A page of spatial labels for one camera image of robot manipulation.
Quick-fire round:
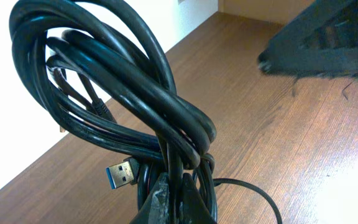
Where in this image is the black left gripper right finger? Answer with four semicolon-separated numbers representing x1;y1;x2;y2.
179;173;216;224

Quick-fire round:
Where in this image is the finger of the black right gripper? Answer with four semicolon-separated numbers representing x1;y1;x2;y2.
257;0;358;77

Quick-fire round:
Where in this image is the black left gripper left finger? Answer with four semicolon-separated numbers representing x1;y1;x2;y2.
130;173;170;224

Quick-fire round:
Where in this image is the black USB cable bundle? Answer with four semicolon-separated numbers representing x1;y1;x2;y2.
8;0;218;224

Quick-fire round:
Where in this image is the black right camera cable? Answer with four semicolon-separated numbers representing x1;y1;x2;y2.
213;177;283;224

